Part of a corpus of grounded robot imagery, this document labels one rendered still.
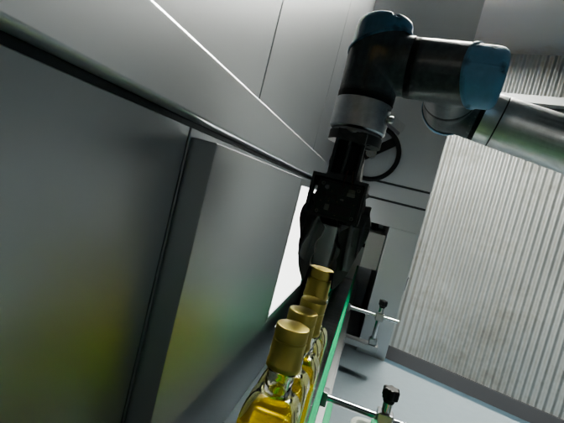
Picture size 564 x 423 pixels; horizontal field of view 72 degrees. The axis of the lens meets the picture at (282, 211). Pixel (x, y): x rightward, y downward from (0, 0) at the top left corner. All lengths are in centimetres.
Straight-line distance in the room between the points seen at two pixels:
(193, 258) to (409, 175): 119
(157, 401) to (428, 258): 335
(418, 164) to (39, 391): 137
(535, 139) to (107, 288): 56
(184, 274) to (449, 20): 144
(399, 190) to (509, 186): 222
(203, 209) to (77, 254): 14
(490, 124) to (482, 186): 304
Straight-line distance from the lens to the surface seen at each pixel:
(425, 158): 154
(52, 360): 35
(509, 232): 365
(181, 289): 43
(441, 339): 377
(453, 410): 145
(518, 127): 64
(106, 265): 36
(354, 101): 52
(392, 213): 152
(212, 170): 41
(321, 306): 51
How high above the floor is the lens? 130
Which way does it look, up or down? 4 degrees down
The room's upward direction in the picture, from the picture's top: 14 degrees clockwise
